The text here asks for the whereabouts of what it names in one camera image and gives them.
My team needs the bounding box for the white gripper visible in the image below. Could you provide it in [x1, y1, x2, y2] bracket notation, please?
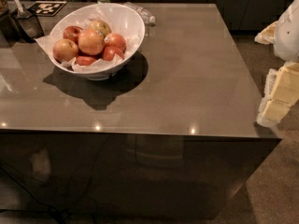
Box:
[254, 0, 299, 127]

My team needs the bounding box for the large central orange apple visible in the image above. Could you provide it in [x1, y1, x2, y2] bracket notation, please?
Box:
[78, 28, 104, 55]

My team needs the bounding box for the white bowl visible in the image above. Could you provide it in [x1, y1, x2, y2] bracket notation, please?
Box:
[40, 3, 145, 80]

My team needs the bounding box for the red apple with sticker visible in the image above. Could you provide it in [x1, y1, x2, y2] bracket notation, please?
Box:
[104, 33, 126, 52]

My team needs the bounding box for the red apple front right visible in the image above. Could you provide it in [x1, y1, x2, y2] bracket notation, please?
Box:
[102, 46, 124, 62]

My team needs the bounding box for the green-yellow apple back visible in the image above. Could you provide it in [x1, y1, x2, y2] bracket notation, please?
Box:
[89, 20, 112, 36]

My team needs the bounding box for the small red apple front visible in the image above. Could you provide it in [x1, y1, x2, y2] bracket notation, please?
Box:
[76, 56, 97, 66]

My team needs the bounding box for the dark red apple back left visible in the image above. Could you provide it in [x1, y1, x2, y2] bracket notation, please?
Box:
[63, 26, 83, 43]

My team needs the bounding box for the yellow-red apple left front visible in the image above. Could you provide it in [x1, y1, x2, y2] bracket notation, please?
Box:
[52, 38, 78, 63]

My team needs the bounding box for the clear plastic water bottle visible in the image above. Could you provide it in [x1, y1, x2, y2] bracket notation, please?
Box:
[125, 2, 156, 25]

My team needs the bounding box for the black white marker tag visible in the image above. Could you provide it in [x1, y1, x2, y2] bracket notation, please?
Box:
[29, 1, 66, 17]

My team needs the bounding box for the dark container left edge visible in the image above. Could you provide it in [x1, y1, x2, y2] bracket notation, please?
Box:
[0, 0, 19, 44]

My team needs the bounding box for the black scoop with white handle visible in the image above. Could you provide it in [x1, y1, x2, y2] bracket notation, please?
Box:
[12, 0, 44, 43]

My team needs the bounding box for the black floor cable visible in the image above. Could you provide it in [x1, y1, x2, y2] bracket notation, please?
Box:
[0, 165, 97, 224]

